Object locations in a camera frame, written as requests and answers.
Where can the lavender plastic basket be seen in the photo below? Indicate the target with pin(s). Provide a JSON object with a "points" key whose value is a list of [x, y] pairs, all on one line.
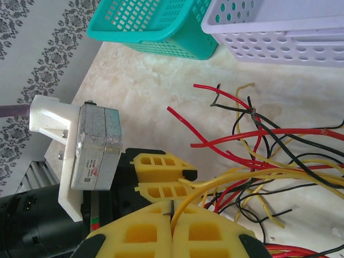
{"points": [[268, 45]]}

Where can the teal plastic basket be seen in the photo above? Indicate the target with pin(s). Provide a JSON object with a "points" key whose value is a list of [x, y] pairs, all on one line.
{"points": [[150, 45]]}

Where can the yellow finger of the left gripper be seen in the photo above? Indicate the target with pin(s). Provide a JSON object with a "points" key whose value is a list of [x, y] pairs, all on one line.
{"points": [[177, 168], [143, 192]]}

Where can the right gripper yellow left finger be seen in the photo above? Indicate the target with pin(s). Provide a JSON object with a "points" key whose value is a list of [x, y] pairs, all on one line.
{"points": [[139, 236]]}

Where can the aluminium side rail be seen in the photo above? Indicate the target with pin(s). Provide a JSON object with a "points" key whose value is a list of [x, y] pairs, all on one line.
{"points": [[37, 174]]}

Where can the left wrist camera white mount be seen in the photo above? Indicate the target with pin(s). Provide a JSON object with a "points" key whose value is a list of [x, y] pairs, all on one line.
{"points": [[94, 150]]}

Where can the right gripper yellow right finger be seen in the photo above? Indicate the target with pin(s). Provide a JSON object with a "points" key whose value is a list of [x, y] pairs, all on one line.
{"points": [[209, 236]]}

